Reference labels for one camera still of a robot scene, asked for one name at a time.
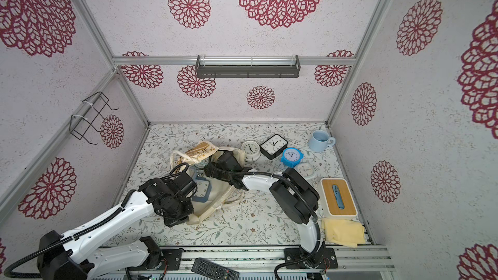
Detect black wire wall rack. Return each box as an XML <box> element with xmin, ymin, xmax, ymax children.
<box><xmin>68</xmin><ymin>92</ymin><xmax>119</xmax><ymax>145</ymax></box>

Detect beige canvas tote bag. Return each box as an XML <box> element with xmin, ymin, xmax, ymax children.
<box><xmin>170</xmin><ymin>141</ymin><xmax>245</xmax><ymax>225</ymax></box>

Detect black square alarm clock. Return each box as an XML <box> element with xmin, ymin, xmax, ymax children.
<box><xmin>260</xmin><ymin>134</ymin><xmax>288</xmax><ymax>159</ymax></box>

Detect light blue mug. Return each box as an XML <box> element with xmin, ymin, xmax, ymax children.
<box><xmin>308</xmin><ymin>130</ymin><xmax>336</xmax><ymax>152</ymax></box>

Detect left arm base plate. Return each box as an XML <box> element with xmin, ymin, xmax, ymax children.
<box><xmin>128</xmin><ymin>248</ymin><xmax>184</xmax><ymax>272</ymax></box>

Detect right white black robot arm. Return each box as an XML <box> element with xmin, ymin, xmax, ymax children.
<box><xmin>204</xmin><ymin>150</ymin><xmax>324</xmax><ymax>262</ymax></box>

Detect black remote control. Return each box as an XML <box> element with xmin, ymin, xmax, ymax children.
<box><xmin>191</xmin><ymin>258</ymin><xmax>240</xmax><ymax>280</ymax></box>

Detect white wooden top box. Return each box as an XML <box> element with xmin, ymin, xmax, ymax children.
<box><xmin>319</xmin><ymin>178</ymin><xmax>358</xmax><ymax>220</ymax></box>

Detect white round alarm clock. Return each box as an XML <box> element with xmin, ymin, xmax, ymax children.
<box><xmin>294</xmin><ymin>162</ymin><xmax>316</xmax><ymax>180</ymax></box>
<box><xmin>241</xmin><ymin>141</ymin><xmax>261</xmax><ymax>163</ymax></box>

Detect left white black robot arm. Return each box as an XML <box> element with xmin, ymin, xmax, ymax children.
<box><xmin>3</xmin><ymin>163</ymin><xmax>198</xmax><ymax>279</ymax></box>

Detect yellow cloth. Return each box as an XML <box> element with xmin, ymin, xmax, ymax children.
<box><xmin>322</xmin><ymin>219</ymin><xmax>366</xmax><ymax>248</ymax></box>

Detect large blue square alarm clock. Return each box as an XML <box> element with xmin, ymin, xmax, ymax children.
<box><xmin>192</xmin><ymin>178</ymin><xmax>212</xmax><ymax>203</ymax></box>

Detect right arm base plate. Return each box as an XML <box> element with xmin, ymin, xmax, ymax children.
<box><xmin>284</xmin><ymin>248</ymin><xmax>338</xmax><ymax>270</ymax></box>

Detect blue twin bell alarm clock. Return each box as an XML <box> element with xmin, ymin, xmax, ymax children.
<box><xmin>281</xmin><ymin>147</ymin><xmax>303</xmax><ymax>168</ymax></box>

